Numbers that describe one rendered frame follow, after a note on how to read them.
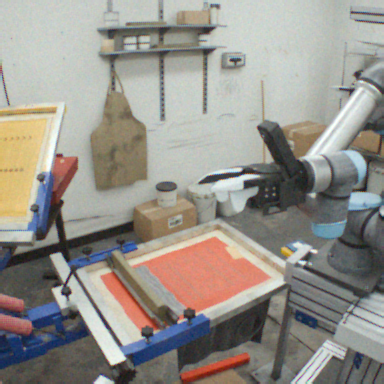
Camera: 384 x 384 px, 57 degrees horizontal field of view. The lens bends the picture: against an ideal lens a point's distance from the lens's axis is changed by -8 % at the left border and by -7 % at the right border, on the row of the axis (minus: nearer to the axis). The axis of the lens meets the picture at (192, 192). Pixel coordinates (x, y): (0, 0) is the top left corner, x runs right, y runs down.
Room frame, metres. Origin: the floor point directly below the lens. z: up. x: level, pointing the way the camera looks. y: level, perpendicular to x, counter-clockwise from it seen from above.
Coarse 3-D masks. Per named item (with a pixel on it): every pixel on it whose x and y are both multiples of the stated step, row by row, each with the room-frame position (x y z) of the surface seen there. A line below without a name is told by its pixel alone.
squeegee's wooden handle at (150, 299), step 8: (112, 256) 1.30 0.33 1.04; (120, 256) 1.28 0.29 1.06; (120, 264) 1.24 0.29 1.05; (128, 264) 1.22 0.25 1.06; (120, 272) 1.25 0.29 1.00; (128, 272) 1.18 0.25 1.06; (128, 280) 1.18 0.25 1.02; (136, 280) 1.12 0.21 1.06; (136, 288) 1.12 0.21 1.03; (144, 288) 1.08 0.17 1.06; (144, 296) 1.06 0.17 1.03; (152, 296) 1.03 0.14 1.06; (152, 304) 1.01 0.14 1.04; (160, 304) 0.99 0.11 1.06; (160, 312) 0.98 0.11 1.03
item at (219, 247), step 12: (204, 240) 1.58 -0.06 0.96; (216, 240) 1.58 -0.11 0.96; (168, 252) 1.47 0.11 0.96; (180, 252) 1.47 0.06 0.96; (216, 252) 1.47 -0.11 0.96; (144, 264) 1.38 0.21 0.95; (156, 264) 1.38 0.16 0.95; (108, 276) 1.28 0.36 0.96; (156, 276) 1.29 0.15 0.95; (108, 288) 1.20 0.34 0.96; (120, 288) 1.20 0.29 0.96; (120, 300) 1.13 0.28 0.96
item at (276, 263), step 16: (208, 224) 1.67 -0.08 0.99; (224, 224) 1.67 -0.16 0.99; (160, 240) 1.52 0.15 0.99; (176, 240) 1.55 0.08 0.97; (240, 240) 1.53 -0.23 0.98; (128, 256) 1.41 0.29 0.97; (272, 256) 1.38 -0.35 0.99; (80, 272) 1.26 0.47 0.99; (96, 288) 1.15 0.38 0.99; (272, 288) 1.16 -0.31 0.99; (96, 304) 1.06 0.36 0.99; (240, 304) 1.07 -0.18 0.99; (256, 304) 1.11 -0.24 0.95; (112, 320) 0.98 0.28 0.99; (224, 320) 1.02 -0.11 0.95; (128, 336) 0.90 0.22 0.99
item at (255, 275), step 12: (240, 264) 1.37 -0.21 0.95; (252, 264) 1.37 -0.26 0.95; (252, 276) 1.29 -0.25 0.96; (264, 276) 1.28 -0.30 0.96; (168, 288) 1.21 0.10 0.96; (228, 288) 1.21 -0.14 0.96; (240, 288) 1.21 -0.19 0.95; (132, 300) 1.13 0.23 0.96; (180, 300) 1.13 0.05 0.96; (204, 300) 1.13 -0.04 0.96; (216, 300) 1.13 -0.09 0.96; (132, 312) 1.06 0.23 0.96; (144, 312) 1.06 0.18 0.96; (144, 324) 1.00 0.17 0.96; (156, 324) 1.00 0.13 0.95
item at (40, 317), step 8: (48, 304) 0.99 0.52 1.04; (56, 304) 0.99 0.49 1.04; (32, 312) 0.94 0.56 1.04; (40, 312) 0.94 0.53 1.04; (48, 312) 0.95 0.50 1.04; (56, 312) 0.95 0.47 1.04; (32, 320) 0.90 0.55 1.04; (40, 320) 0.91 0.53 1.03; (48, 320) 0.93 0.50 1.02; (64, 320) 0.96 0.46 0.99
